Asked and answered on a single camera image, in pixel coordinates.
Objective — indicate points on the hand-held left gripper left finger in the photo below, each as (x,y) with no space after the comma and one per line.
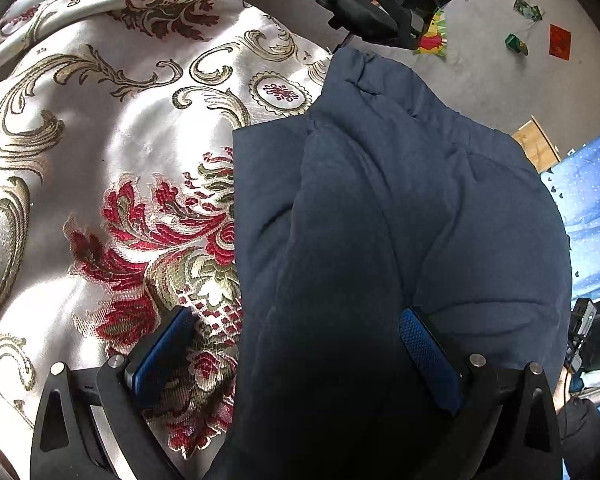
(160,350)

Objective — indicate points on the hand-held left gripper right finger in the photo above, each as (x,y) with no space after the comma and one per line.
(427,355)

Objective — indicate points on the navy blue garment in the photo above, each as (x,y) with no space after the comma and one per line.
(380,210)

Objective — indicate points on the person's right forearm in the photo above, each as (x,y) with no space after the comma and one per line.
(587,435)

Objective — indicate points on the blue dotted cloth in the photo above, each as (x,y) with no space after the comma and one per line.
(595,210)

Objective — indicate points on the cardboard box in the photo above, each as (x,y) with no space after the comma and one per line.
(535,145)

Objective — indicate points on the floral patterned bedspread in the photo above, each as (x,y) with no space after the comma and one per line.
(105,135)

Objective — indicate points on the red paper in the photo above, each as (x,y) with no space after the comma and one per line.
(560,41)

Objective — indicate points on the yellow cartoon picture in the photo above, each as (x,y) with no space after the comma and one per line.
(432,35)

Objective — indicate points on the green picture card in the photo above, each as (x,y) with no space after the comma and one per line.
(527,8)

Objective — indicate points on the black office chair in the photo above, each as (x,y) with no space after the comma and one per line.
(365,15)

